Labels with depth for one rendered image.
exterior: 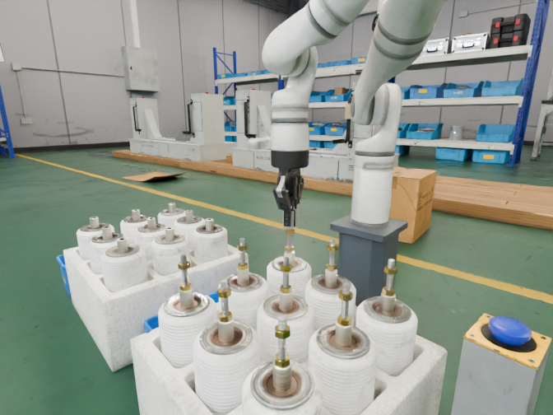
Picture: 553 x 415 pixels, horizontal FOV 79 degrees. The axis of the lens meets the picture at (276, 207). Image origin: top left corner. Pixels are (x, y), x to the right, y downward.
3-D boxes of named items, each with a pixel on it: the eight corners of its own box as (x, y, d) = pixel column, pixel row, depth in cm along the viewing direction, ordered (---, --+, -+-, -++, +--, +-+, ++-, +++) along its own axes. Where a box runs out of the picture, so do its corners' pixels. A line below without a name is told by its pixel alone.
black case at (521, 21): (494, 39, 422) (497, 25, 417) (528, 35, 399) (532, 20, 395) (488, 34, 391) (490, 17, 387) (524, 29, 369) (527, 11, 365)
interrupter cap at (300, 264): (311, 272, 69) (311, 269, 69) (276, 275, 68) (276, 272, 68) (301, 257, 76) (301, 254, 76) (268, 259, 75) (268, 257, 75)
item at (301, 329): (264, 424, 55) (263, 328, 50) (253, 381, 64) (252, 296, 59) (319, 412, 57) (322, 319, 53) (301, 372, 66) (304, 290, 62)
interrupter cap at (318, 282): (323, 299, 59) (324, 296, 59) (303, 281, 66) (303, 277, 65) (359, 291, 62) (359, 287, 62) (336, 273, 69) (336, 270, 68)
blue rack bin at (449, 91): (453, 100, 472) (454, 84, 467) (483, 99, 448) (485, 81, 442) (441, 98, 437) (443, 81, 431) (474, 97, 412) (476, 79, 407)
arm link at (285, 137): (264, 146, 72) (263, 117, 71) (314, 148, 69) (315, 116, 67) (245, 150, 64) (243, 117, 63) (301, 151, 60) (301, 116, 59)
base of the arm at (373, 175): (360, 215, 91) (365, 151, 87) (394, 221, 85) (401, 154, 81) (343, 222, 84) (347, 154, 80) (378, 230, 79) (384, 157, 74)
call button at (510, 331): (492, 325, 41) (495, 310, 41) (532, 341, 38) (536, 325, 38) (481, 339, 39) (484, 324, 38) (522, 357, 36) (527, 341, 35)
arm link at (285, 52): (251, 48, 61) (299, -15, 51) (285, 54, 67) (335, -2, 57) (264, 81, 60) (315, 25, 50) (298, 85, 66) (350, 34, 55)
